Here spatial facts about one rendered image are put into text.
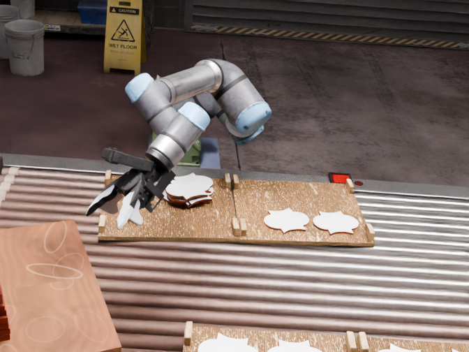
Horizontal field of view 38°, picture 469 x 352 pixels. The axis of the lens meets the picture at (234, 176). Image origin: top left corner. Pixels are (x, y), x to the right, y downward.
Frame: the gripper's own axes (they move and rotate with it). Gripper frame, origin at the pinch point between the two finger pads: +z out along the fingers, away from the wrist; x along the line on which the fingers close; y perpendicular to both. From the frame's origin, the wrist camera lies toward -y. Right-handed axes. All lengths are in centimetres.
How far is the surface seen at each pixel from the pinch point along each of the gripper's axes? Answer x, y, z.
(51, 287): 11.4, 7.8, 16.7
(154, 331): 2.5, 32.8, 10.1
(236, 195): 36, 53, -42
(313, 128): 217, 208, -192
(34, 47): 378, 69, -127
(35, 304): 8.2, 5.5, 21.9
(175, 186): 42, 36, -31
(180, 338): -3.8, 35.5, 8.0
